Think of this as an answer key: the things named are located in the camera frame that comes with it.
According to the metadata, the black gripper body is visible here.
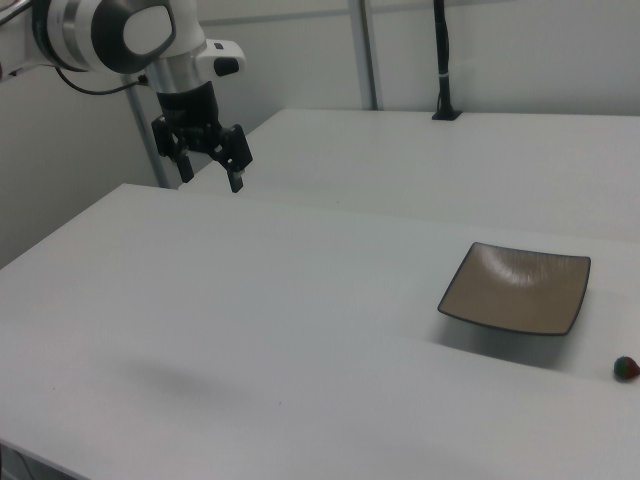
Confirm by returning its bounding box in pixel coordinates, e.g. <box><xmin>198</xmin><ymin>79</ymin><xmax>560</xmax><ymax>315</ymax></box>
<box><xmin>155</xmin><ymin>81</ymin><xmax>236</xmax><ymax>157</ymax></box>

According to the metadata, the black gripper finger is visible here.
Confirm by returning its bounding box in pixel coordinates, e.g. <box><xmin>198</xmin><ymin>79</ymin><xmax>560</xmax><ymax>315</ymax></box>
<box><xmin>151</xmin><ymin>114</ymin><xmax>196</xmax><ymax>184</ymax></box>
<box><xmin>208</xmin><ymin>123</ymin><xmax>254</xmax><ymax>194</ymax></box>

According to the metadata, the red toy strawberry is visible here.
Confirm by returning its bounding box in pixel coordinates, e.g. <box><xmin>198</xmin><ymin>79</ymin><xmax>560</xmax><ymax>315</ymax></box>
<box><xmin>613</xmin><ymin>355</ymin><xmax>640</xmax><ymax>384</ymax></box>

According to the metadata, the square brown ceramic plate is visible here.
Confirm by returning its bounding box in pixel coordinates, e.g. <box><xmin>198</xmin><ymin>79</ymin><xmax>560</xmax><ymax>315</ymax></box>
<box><xmin>436</xmin><ymin>241</ymin><xmax>593</xmax><ymax>338</ymax></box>

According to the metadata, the black pole with base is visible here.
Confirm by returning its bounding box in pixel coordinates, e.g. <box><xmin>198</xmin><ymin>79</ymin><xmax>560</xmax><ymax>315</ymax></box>
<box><xmin>431</xmin><ymin>0</ymin><xmax>464</xmax><ymax>123</ymax></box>

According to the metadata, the grey metal wall post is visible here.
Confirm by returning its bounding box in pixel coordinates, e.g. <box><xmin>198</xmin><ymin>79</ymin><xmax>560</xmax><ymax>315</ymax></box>
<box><xmin>347</xmin><ymin>0</ymin><xmax>386</xmax><ymax>112</ymax></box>
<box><xmin>126</xmin><ymin>74</ymin><xmax>173</xmax><ymax>190</ymax></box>

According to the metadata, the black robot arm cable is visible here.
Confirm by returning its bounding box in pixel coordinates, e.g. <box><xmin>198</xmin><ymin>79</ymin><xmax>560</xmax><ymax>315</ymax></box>
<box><xmin>54</xmin><ymin>66</ymin><xmax>150</xmax><ymax>97</ymax></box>

